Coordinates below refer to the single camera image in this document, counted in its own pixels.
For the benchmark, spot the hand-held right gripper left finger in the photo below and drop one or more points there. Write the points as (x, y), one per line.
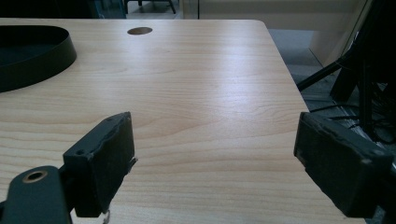
(99, 161)

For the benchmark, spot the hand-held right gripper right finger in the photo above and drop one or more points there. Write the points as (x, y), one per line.
(339, 168)

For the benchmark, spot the black metal stand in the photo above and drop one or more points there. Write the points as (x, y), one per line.
(358, 62)

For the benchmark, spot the black oval tray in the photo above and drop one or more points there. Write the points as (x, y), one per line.
(31, 56)

